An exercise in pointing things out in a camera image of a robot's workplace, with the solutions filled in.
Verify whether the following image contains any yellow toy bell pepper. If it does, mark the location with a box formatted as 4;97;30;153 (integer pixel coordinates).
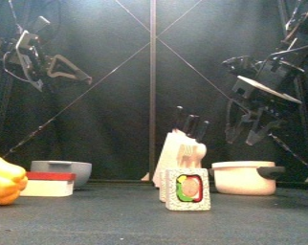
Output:
0;152;29;206

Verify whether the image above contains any black handled toy knife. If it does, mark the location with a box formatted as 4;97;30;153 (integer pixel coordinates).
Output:
188;115;201;138
182;114;196;135
172;105;185;132
196;120;210;144

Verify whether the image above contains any vertical metal frame post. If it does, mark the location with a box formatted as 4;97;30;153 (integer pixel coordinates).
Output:
148;0;158;181

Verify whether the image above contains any toy sushi roll piece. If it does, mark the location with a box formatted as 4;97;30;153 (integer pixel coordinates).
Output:
165;167;212;212

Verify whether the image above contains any white box with red lid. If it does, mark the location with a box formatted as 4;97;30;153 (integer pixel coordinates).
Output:
18;171;77;198

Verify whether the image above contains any white toy pot black handle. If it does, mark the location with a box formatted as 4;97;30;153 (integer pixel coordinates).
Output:
209;160;286;196

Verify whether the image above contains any cream toy fork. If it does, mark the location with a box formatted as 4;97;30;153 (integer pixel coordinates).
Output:
176;143;208;169

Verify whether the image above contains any white toy knife block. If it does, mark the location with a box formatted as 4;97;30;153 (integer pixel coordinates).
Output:
152;128;208;189

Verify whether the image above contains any grey toy bowl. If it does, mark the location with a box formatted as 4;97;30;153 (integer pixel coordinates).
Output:
29;160;93;189

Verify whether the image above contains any thin diagonal brace wire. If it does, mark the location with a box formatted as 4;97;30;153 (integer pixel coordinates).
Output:
1;0;204;159
113;0;308;175

